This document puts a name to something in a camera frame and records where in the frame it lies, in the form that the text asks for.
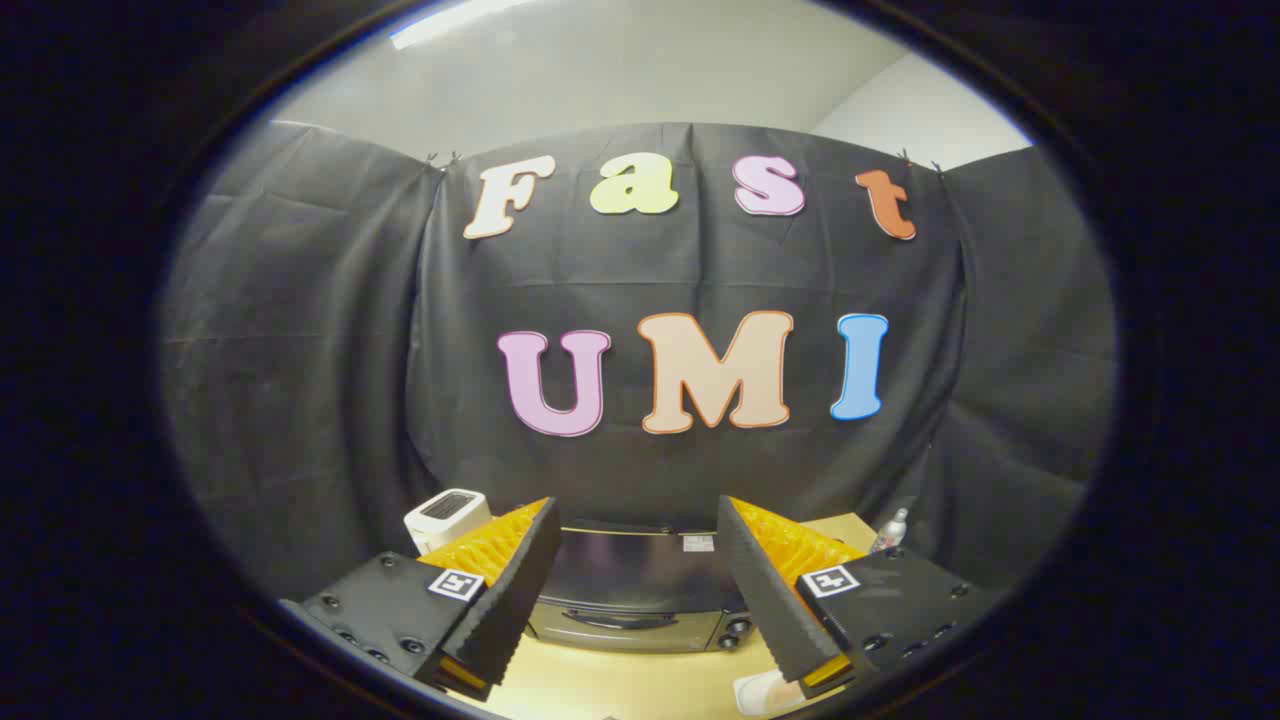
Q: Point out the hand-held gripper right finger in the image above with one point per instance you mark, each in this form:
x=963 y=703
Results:
x=760 y=590

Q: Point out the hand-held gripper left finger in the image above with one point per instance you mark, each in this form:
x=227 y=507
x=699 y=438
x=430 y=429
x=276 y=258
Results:
x=515 y=590

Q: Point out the black toaster oven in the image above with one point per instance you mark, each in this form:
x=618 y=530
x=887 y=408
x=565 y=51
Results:
x=640 y=580

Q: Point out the white bread toaster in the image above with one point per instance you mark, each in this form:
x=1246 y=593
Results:
x=445 y=515

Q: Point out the white square plate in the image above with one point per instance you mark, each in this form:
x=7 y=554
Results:
x=750 y=692

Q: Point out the pink and white bottle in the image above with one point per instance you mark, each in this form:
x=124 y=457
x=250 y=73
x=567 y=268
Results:
x=890 y=532

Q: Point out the black backdrop cloth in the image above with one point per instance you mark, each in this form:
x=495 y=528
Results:
x=320 y=380

